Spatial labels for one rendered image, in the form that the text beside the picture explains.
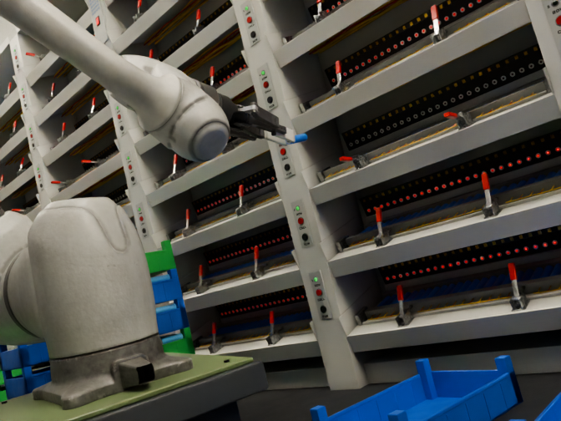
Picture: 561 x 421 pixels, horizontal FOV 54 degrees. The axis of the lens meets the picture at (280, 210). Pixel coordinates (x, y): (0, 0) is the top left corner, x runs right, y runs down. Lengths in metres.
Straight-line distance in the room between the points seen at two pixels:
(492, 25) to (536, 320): 0.57
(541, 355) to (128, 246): 0.82
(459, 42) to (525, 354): 0.64
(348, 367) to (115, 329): 0.76
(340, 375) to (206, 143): 0.76
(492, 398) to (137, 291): 0.59
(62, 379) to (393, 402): 0.60
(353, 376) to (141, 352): 0.73
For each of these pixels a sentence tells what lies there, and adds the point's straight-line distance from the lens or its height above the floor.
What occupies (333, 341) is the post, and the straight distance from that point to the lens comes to 1.41.
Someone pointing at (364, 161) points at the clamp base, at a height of 0.52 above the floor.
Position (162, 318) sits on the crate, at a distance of 1.47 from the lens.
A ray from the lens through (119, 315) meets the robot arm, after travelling 0.78.
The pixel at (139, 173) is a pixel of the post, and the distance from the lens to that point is 1.95.
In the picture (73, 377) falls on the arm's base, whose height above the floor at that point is 0.24.
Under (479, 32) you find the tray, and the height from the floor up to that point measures 0.67.
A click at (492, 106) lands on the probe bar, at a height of 0.54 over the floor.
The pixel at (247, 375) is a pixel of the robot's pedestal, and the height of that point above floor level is 0.19.
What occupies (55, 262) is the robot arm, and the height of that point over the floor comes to 0.40.
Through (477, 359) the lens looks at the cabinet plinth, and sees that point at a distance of 1.28.
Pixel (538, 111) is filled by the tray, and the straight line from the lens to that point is 1.13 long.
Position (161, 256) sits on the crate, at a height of 0.44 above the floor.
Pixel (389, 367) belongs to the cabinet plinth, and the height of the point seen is 0.03.
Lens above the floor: 0.30
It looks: 7 degrees up
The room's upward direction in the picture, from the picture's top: 14 degrees counter-clockwise
